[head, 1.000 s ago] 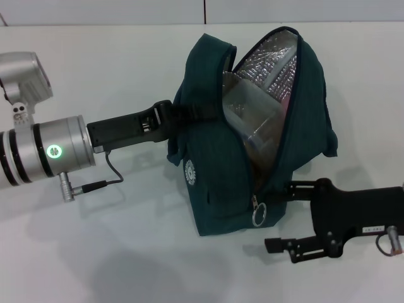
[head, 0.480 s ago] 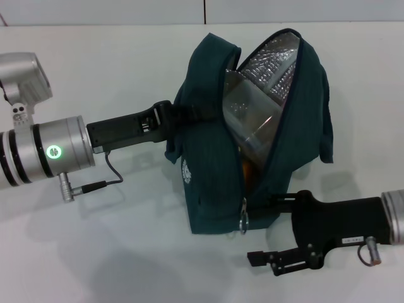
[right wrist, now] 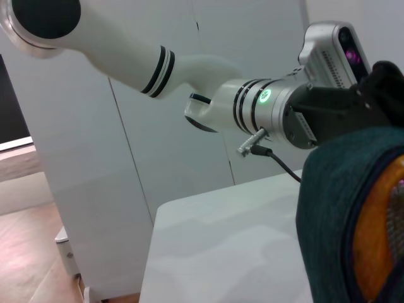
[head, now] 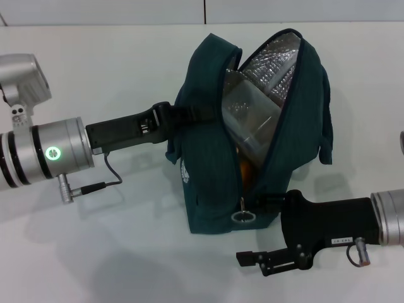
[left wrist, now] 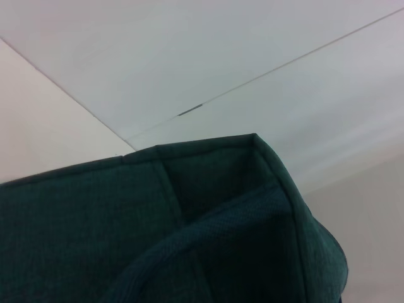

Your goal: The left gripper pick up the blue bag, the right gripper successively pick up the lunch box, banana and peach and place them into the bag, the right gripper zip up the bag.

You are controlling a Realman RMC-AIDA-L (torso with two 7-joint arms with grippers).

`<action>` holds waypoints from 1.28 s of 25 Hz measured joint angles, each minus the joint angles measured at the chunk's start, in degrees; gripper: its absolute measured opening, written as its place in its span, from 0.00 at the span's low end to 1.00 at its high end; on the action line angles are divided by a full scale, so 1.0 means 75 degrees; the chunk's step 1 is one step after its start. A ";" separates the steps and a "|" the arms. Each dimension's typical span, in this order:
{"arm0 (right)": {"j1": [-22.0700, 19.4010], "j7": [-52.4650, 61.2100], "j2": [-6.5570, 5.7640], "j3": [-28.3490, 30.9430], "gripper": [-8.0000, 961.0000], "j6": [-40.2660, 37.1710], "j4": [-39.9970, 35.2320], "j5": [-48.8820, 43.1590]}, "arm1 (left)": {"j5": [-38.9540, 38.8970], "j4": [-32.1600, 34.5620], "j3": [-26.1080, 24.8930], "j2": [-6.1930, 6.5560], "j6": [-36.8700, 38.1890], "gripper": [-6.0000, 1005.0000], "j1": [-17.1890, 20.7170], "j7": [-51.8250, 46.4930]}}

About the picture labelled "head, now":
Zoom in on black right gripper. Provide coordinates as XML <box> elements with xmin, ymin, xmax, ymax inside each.
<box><xmin>235</xmin><ymin>188</ymin><xmax>382</xmax><ymax>278</ymax></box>

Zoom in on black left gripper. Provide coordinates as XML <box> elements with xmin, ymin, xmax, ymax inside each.
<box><xmin>85</xmin><ymin>100</ymin><xmax>222</xmax><ymax>156</ymax></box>

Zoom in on dark teal insulated bag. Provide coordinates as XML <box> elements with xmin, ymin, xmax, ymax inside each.
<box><xmin>165</xmin><ymin>28</ymin><xmax>335</xmax><ymax>236</ymax></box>

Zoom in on metal zipper pull ring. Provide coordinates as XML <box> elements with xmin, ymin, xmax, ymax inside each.
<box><xmin>231</xmin><ymin>196</ymin><xmax>257</xmax><ymax>223</ymax></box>

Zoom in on yellow banana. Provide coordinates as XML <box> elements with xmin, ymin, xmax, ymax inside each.
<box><xmin>238</xmin><ymin>157</ymin><xmax>255</xmax><ymax>190</ymax></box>

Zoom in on clear plastic inner pouch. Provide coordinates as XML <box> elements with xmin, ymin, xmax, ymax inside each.
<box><xmin>220</xmin><ymin>69</ymin><xmax>283</xmax><ymax>162</ymax></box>

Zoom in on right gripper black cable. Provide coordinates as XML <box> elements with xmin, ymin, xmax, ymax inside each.
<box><xmin>346</xmin><ymin>237</ymin><xmax>372</xmax><ymax>264</ymax></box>

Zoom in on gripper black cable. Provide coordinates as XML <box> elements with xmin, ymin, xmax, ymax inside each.
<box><xmin>346</xmin><ymin>237</ymin><xmax>372</xmax><ymax>264</ymax></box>
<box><xmin>57</xmin><ymin>150</ymin><xmax>124</xmax><ymax>205</ymax></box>

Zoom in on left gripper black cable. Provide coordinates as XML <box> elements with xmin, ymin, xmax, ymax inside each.
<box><xmin>57</xmin><ymin>150</ymin><xmax>124</xmax><ymax>205</ymax></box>

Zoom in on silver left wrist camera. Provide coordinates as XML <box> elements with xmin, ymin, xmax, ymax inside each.
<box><xmin>0</xmin><ymin>53</ymin><xmax>53</xmax><ymax>129</ymax></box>

